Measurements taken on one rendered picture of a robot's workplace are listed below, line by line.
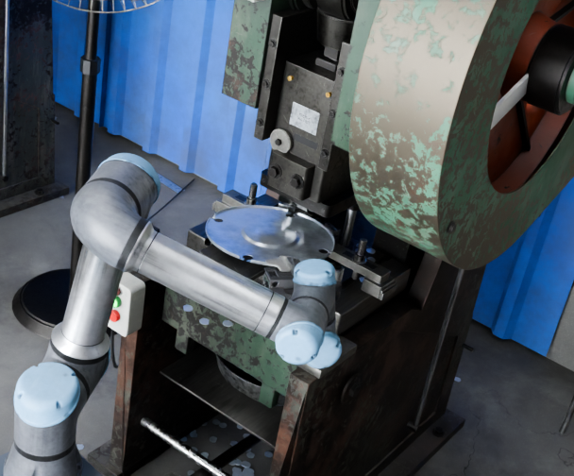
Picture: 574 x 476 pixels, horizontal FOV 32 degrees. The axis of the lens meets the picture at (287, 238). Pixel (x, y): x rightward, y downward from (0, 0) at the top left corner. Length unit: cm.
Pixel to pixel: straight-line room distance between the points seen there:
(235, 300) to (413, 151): 38
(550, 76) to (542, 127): 36
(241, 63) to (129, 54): 209
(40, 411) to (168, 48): 239
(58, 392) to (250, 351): 52
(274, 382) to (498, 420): 111
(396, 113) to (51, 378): 81
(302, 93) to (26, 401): 84
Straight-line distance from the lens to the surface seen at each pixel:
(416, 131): 160
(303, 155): 216
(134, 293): 228
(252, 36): 212
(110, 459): 269
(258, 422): 244
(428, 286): 245
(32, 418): 191
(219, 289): 165
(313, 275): 175
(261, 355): 222
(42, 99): 373
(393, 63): 160
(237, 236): 219
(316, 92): 210
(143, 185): 176
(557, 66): 184
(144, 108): 422
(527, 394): 333
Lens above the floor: 190
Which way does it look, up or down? 30 degrees down
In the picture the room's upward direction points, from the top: 11 degrees clockwise
